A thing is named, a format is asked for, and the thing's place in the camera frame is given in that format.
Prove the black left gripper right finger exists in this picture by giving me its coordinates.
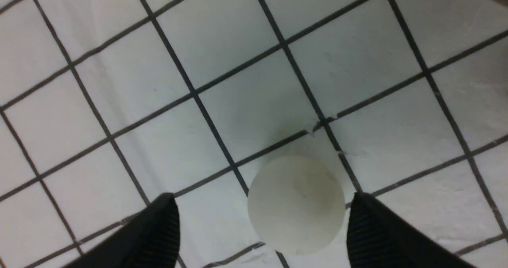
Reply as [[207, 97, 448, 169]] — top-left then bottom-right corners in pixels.
[[346, 192, 471, 268]]

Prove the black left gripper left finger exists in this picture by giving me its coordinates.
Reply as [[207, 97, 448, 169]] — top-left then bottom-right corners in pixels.
[[65, 193, 180, 268]]

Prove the plain white table-tennis ball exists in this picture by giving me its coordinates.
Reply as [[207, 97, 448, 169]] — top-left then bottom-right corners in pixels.
[[247, 155, 345, 255]]

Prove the white black-grid tablecloth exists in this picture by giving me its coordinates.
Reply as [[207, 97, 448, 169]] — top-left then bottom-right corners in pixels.
[[1, 0, 507, 268]]

